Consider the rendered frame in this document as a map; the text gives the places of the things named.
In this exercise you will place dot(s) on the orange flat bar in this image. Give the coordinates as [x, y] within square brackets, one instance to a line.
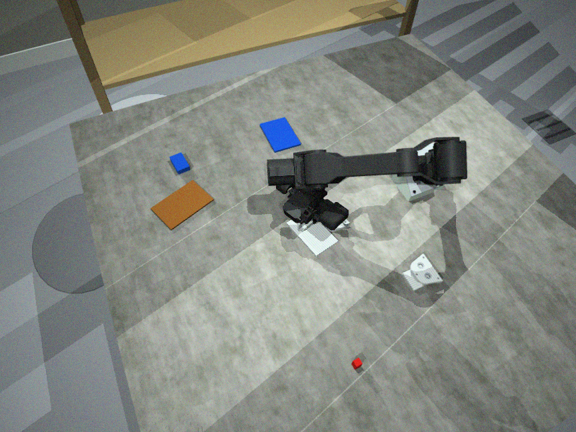
[182, 204]

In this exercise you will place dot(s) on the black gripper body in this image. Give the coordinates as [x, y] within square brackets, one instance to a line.
[332, 214]

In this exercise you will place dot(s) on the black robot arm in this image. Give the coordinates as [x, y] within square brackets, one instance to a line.
[313, 170]

